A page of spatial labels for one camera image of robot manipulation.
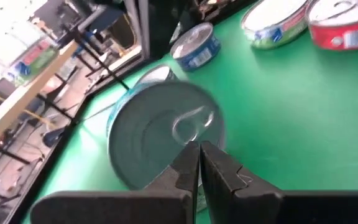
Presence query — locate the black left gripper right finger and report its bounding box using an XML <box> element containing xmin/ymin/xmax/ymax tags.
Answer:
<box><xmin>200</xmin><ymin>140</ymin><xmax>358</xmax><ymax>224</ymax></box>

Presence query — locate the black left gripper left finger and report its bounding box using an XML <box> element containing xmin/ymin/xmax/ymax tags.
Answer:
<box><xmin>29</xmin><ymin>141</ymin><xmax>200</xmax><ymax>224</ymax></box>

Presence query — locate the large teal can gold lid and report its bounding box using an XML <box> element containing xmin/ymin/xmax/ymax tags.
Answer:
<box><xmin>106</xmin><ymin>80</ymin><xmax>226</xmax><ymax>190</ymax></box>

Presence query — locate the wooden shelf with black legs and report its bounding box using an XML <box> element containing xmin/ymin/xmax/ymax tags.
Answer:
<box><xmin>0</xmin><ymin>27</ymin><xmax>131</xmax><ymax>162</ymax></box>

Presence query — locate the green table mat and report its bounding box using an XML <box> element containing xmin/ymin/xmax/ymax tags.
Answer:
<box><xmin>20</xmin><ymin>0</ymin><xmax>358</xmax><ymax>224</ymax></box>

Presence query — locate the blue label tuna can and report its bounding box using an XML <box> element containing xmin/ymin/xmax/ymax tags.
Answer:
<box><xmin>134</xmin><ymin>64</ymin><xmax>177</xmax><ymax>88</ymax></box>
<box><xmin>170</xmin><ymin>22</ymin><xmax>222</xmax><ymax>72</ymax></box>

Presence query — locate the red label silver-lid can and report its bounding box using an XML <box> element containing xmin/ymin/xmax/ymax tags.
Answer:
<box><xmin>306</xmin><ymin>0</ymin><xmax>358</xmax><ymax>52</ymax></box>

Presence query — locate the black table frame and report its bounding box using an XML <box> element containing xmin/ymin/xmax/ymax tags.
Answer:
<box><xmin>0</xmin><ymin>46</ymin><xmax>149</xmax><ymax>224</ymax></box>

